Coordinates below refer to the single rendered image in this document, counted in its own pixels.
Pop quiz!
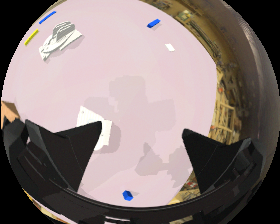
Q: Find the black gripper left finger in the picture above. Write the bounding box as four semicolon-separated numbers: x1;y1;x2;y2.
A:
24;119;102;193

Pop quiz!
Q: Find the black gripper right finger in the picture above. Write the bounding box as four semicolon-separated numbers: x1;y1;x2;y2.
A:
181;128;251;194

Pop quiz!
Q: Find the small blue block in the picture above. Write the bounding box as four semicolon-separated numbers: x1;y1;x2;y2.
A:
122;189;134;201

